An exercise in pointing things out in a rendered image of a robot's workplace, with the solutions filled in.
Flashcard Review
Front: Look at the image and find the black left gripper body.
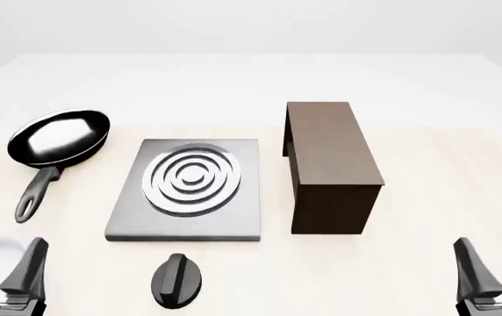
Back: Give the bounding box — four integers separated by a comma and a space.
0, 293, 47, 316

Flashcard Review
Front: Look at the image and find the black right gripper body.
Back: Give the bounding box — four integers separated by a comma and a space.
455, 297, 502, 316

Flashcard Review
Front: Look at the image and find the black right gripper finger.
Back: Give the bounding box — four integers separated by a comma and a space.
453, 236, 502, 302

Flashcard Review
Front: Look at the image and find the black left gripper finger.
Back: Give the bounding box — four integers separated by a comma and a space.
0, 236, 50, 299

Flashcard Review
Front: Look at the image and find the flat grey stove plate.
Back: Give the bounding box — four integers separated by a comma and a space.
104, 137, 263, 244

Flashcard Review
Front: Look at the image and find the round black stove knob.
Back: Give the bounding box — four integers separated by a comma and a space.
150, 252, 204, 311

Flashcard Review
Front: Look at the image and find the black frying pan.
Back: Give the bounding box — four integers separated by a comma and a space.
7, 107, 111, 225

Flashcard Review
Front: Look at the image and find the dark brown wooden shelf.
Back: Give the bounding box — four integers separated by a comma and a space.
282, 100, 385, 236

